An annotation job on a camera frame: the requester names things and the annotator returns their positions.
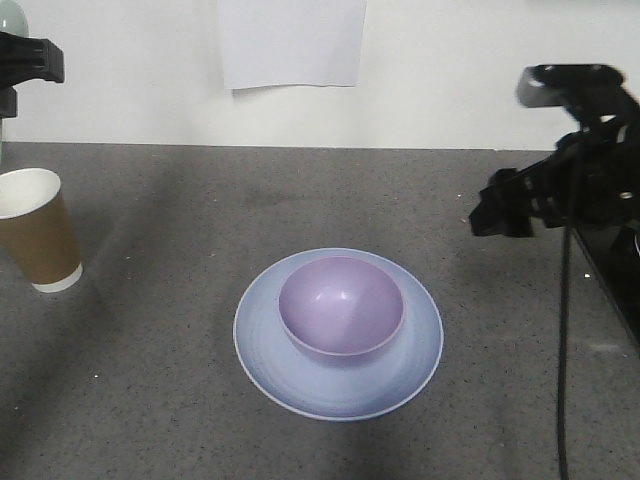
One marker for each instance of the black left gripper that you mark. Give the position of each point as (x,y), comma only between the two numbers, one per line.
(24,59)

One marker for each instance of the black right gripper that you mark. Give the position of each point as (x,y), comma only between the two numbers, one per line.
(591,180)

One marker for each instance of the lavender plastic bowl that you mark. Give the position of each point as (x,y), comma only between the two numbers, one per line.
(341,311)

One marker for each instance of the pale green plastic spoon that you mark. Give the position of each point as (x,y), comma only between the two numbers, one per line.
(13,19)

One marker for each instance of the brown paper cup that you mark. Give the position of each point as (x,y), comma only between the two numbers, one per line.
(36,229)

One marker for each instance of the light blue round plate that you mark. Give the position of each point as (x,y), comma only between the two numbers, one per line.
(336,390)

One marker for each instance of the black glass cooktop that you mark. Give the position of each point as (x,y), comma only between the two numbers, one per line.
(613,253)

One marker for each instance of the white paper sheet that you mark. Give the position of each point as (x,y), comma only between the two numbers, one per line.
(282,43)

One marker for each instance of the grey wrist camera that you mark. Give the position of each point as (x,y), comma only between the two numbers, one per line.
(549,85)

